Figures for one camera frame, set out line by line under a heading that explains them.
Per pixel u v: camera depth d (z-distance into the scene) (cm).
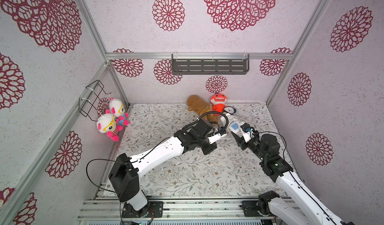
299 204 47
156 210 74
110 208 76
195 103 110
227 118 60
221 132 65
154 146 50
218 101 113
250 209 73
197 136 58
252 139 65
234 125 74
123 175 41
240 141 67
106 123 85
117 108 94
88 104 75
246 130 61
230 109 113
